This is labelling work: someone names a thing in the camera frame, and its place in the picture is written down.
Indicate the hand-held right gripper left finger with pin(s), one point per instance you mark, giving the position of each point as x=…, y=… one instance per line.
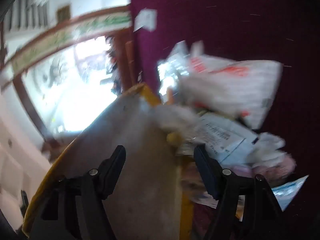
x=115, y=163

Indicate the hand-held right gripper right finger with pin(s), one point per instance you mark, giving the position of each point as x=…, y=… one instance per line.
x=203, y=170

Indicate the yellow taped cardboard box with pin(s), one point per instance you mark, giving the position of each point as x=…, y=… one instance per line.
x=140, y=140

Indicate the white printed paper packet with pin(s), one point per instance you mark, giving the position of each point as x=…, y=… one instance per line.
x=220, y=135

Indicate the white towel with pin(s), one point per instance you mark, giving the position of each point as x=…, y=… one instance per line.
x=175, y=117

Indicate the fluffy white cloth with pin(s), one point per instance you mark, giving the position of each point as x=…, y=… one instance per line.
x=268, y=145

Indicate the white plastic bag red print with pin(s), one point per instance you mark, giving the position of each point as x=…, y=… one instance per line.
x=232, y=87

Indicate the blue and white packet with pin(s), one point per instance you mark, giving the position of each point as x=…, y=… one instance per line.
x=290, y=190

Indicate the white paper note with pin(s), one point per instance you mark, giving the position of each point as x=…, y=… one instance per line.
x=145, y=20

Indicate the burgundy cloth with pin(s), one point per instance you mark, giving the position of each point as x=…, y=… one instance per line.
x=225, y=17

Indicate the green patterned window frame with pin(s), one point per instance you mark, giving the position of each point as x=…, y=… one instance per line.
x=65, y=32

